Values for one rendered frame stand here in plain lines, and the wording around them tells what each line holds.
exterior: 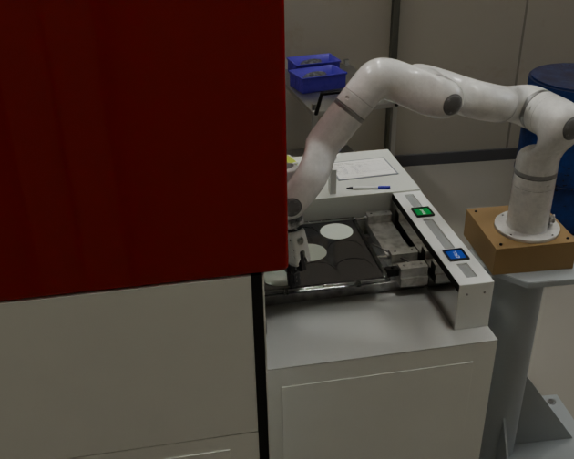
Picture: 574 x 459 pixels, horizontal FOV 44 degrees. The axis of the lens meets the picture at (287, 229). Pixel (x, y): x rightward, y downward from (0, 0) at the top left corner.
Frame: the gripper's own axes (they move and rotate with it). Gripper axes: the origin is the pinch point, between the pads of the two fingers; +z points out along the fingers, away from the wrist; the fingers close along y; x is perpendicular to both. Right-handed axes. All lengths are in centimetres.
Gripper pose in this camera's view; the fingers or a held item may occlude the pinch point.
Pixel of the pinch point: (293, 279)
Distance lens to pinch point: 190.2
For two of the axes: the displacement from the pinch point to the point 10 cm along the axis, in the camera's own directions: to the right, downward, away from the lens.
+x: -7.9, 3.0, -5.3
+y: -6.1, -2.4, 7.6
